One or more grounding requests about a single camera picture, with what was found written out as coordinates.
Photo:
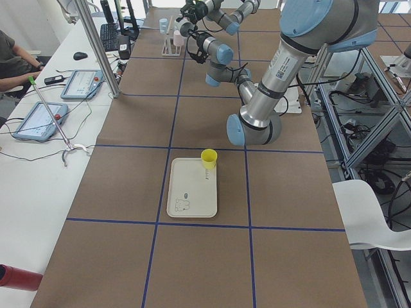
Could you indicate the white wire cup rack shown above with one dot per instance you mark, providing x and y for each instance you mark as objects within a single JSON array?
[{"x": 168, "y": 48}]

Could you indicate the black phone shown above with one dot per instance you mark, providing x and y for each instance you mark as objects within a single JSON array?
[{"x": 54, "y": 80}]

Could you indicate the yellow plastic cup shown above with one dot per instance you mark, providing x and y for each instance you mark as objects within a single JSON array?
[{"x": 209, "y": 158}]

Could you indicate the grey plastic cup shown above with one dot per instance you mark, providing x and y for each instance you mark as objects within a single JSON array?
[{"x": 184, "y": 27}]

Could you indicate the teach pendant tablet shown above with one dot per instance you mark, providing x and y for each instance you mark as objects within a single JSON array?
[
  {"x": 38, "y": 124},
  {"x": 82, "y": 84}
]

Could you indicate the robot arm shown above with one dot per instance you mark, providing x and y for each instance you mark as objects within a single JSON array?
[
  {"x": 305, "y": 27},
  {"x": 228, "y": 22}
]

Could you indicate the reacher grabber stick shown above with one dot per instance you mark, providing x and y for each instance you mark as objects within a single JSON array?
[{"x": 70, "y": 147}]

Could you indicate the black computer mouse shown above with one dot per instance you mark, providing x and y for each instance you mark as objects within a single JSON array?
[{"x": 79, "y": 55}]

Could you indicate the upper teach pendant tablet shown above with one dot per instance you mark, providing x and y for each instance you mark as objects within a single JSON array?
[{"x": 82, "y": 84}]

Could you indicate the seated person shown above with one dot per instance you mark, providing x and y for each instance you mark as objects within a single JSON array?
[{"x": 17, "y": 65}]

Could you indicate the cream plastic tray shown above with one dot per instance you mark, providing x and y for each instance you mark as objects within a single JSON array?
[{"x": 192, "y": 190}]

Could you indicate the aluminium frame post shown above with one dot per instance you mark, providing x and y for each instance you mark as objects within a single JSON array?
[{"x": 97, "y": 46}]

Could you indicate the pink plastic cup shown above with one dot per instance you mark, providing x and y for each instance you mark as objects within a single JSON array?
[{"x": 178, "y": 39}]

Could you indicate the white chair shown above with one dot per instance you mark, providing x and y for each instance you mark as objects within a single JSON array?
[{"x": 363, "y": 219}]

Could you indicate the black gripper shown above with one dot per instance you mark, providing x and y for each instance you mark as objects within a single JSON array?
[
  {"x": 191, "y": 32},
  {"x": 194, "y": 8}
]

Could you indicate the black keyboard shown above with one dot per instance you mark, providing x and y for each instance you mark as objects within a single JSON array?
[{"x": 109, "y": 36}]

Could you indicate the red bottle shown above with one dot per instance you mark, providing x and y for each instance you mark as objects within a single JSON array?
[{"x": 16, "y": 278}]

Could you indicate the lower teach pendant tablet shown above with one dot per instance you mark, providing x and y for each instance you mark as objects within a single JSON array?
[{"x": 38, "y": 124}]

